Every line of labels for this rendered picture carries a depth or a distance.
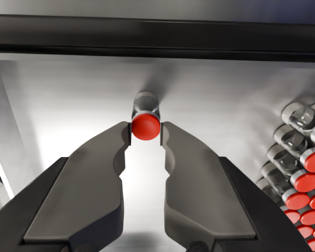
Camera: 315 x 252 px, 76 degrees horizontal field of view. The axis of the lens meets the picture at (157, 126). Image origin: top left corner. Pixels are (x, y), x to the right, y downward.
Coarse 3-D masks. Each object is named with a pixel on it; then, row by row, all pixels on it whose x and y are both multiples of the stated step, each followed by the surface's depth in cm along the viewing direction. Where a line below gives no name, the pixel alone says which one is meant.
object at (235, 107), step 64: (0, 64) 16; (64, 64) 16; (128, 64) 16; (192, 64) 13; (256, 64) 13; (0, 128) 16; (64, 128) 19; (192, 128) 19; (256, 128) 20; (128, 192) 23
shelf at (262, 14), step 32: (0, 0) 14; (32, 0) 14; (64, 0) 14; (96, 0) 14; (128, 0) 14; (160, 0) 14; (192, 0) 14; (224, 0) 15; (256, 0) 15; (288, 0) 15
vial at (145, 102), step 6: (138, 96) 16; (144, 96) 16; (150, 96) 16; (138, 102) 15; (144, 102) 15; (150, 102) 15; (156, 102) 16; (132, 108) 16; (138, 108) 14; (144, 108) 14; (150, 108) 14; (156, 108) 15; (132, 114) 15; (138, 114) 14; (156, 114) 15
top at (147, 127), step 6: (144, 114) 13; (150, 114) 13; (132, 120) 14; (138, 120) 13; (144, 120) 13; (150, 120) 13; (156, 120) 13; (132, 126) 14; (138, 126) 14; (144, 126) 14; (150, 126) 14; (156, 126) 14; (132, 132) 14; (138, 132) 14; (144, 132) 14; (150, 132) 14; (156, 132) 14; (138, 138) 14; (144, 138) 14; (150, 138) 14
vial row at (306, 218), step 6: (312, 108) 18; (306, 192) 19; (312, 192) 18; (312, 198) 18; (312, 204) 18; (300, 210) 20; (306, 210) 19; (312, 210) 19; (300, 216) 19; (306, 216) 19; (312, 216) 19; (300, 222) 20; (306, 222) 20; (312, 222) 20; (300, 228) 20; (306, 228) 20; (312, 228) 20; (306, 234) 21
